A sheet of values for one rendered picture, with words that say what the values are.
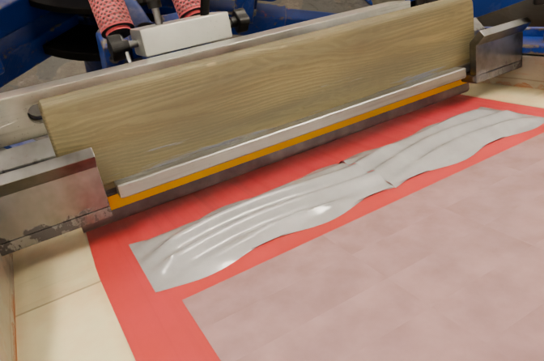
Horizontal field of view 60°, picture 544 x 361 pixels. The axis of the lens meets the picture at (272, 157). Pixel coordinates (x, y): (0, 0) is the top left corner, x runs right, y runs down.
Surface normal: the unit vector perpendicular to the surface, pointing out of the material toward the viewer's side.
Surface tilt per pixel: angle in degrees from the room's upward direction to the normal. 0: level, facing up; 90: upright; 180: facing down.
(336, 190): 6
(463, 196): 32
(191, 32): 58
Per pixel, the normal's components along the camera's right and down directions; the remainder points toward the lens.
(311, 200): 0.04, -0.62
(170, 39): 0.48, 0.24
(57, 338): -0.17, -0.92
